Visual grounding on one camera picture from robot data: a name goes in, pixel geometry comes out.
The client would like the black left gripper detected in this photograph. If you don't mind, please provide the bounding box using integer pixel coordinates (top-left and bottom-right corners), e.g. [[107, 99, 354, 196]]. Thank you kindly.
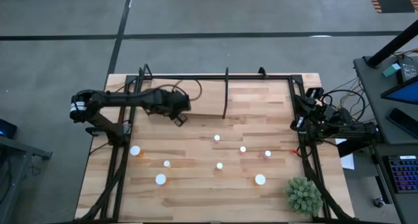
[[155, 88, 192, 127]]

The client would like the large orange pill bottle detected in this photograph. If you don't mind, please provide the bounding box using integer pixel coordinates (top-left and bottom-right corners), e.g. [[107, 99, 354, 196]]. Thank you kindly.
[[253, 173, 267, 187], [129, 144, 145, 159], [154, 173, 169, 187]]

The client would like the grey side desk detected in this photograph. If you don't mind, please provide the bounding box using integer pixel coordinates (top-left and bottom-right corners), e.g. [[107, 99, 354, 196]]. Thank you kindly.
[[352, 56, 418, 224]]

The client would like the backlit keyboard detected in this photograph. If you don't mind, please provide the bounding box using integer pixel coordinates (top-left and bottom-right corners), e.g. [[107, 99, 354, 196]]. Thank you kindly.
[[387, 154, 418, 195]]

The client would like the small teal box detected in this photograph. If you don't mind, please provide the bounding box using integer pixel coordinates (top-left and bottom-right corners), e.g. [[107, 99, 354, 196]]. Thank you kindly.
[[382, 63, 402, 78]]

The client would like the thin loose wires bundle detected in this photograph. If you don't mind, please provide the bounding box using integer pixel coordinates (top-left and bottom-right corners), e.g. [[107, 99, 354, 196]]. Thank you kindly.
[[332, 76, 376, 123]]

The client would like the black mat orange striped border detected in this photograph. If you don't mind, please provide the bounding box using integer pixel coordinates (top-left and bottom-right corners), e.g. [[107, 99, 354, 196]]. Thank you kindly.
[[365, 0, 418, 14]]

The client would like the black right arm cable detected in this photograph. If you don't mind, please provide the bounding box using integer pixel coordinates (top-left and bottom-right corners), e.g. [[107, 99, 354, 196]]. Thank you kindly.
[[322, 88, 367, 118]]

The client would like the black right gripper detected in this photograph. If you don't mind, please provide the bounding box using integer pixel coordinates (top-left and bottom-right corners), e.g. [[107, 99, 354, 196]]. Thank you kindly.
[[291, 88, 334, 132]]

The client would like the black power adapter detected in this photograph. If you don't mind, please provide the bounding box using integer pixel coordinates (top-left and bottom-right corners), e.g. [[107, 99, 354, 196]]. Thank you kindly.
[[398, 62, 418, 84]]

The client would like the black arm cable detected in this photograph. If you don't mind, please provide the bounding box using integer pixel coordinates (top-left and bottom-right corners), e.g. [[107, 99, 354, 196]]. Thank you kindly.
[[322, 88, 367, 118], [112, 78, 203, 103]]

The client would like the black round pole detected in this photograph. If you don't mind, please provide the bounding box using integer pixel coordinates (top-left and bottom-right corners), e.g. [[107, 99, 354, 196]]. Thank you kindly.
[[367, 20, 418, 69]]

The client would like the black smartphone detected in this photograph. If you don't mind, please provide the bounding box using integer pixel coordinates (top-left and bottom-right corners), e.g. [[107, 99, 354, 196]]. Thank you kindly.
[[386, 107, 418, 140]]

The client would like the white paper sheet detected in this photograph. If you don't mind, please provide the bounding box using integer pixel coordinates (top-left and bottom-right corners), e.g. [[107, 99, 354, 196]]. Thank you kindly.
[[334, 138, 356, 171]]

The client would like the green artificial plant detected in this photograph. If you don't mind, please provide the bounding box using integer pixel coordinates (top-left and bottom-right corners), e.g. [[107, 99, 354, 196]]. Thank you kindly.
[[284, 176, 324, 217]]

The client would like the laptop with blue screen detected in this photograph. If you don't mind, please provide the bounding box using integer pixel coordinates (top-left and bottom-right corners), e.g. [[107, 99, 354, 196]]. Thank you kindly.
[[380, 75, 418, 106]]

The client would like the black device blue light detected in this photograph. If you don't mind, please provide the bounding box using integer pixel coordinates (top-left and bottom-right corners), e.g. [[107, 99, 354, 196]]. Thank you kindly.
[[0, 118, 18, 140]]

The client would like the black aluminium rig frame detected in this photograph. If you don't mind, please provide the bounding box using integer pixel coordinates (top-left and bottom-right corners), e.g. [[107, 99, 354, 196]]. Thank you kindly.
[[76, 63, 357, 224]]

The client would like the grey metal stand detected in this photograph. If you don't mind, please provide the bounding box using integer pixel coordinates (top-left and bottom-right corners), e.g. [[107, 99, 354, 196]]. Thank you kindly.
[[0, 135, 53, 224]]

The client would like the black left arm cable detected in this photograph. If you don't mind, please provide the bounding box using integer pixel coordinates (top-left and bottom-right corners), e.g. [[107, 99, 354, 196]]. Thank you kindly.
[[112, 78, 203, 103]]

